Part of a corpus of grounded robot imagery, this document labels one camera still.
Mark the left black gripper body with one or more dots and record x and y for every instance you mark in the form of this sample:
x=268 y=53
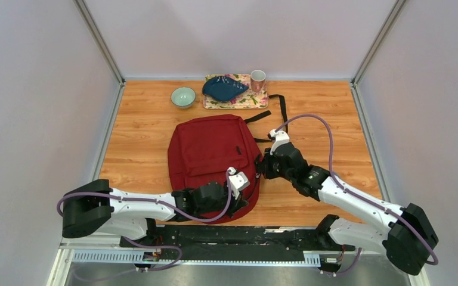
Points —
x=221 y=206

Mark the floral tray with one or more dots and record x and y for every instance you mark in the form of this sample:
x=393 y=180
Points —
x=247 y=100

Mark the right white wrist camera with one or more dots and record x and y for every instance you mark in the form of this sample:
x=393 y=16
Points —
x=278 y=137

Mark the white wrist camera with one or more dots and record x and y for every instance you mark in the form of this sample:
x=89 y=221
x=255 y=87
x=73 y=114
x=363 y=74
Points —
x=237 y=181
x=278 y=137

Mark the light green bowl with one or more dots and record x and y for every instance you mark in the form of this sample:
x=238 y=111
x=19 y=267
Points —
x=183 y=97

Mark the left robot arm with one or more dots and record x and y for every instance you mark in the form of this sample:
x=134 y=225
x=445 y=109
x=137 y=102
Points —
x=98 y=208

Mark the red backpack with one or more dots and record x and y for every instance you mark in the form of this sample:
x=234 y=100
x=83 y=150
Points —
x=202 y=149

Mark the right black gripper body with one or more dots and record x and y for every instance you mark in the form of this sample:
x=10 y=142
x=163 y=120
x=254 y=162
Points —
x=272 y=169

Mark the dark blue leaf plate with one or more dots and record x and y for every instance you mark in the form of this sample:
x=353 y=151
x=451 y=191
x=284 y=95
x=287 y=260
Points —
x=223 y=88

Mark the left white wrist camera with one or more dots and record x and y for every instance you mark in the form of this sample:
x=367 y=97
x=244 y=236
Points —
x=237 y=181

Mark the pink mug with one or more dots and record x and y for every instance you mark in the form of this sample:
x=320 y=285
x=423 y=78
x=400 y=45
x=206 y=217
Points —
x=257 y=80

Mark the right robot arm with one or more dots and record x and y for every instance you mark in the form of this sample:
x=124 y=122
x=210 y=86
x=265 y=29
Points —
x=403 y=234

